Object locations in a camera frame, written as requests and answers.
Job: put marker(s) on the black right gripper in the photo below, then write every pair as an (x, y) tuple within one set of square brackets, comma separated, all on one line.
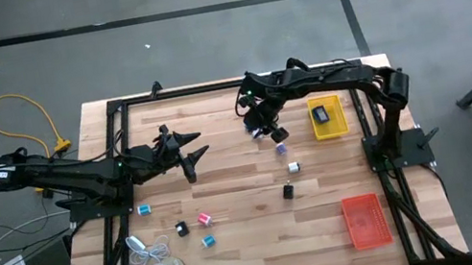
[(264, 115)]

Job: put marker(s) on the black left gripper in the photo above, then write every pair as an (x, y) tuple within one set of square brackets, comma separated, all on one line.
[(161, 153)]

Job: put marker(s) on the purple white USB charger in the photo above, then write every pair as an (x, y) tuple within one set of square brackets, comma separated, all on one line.
[(281, 148)]

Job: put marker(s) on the dark blue framed case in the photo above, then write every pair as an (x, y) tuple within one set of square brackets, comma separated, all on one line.
[(320, 114)]

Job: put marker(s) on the white cylindrical charger black cap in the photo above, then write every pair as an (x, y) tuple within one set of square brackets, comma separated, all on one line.
[(294, 167)]

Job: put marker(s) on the pink white USB charger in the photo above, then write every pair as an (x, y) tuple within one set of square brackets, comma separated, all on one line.
[(204, 219)]

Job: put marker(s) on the black USB wall charger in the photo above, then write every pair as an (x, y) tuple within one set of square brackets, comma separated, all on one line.
[(288, 191), (182, 229)]

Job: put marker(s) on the blue white USB charger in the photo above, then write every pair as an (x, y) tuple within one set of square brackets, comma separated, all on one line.
[(144, 210), (209, 241)]

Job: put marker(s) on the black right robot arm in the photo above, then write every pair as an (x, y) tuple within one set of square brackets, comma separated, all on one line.
[(353, 77)]

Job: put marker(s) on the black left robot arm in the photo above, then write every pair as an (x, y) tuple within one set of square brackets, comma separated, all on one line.
[(54, 176)]

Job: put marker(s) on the yellow plastic basket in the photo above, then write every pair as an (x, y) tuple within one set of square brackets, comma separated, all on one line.
[(339, 126)]

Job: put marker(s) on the orange plastic basket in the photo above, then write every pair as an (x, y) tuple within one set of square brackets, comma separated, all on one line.
[(366, 221)]

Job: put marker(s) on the black frame clamp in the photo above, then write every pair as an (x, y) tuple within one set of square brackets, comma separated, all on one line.
[(155, 89)]

